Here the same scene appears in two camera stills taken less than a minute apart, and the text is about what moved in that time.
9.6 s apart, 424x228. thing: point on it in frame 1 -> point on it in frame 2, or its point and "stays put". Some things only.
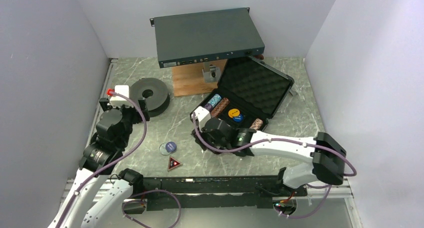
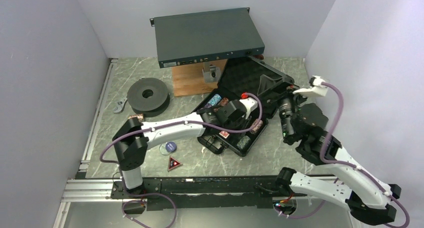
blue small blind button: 170,146 stays put
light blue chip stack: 215,100 stays put
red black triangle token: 173,164 stays put
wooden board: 189,79 stays put
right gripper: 202,133 -> 285,90
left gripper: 137,117 -> 242,118
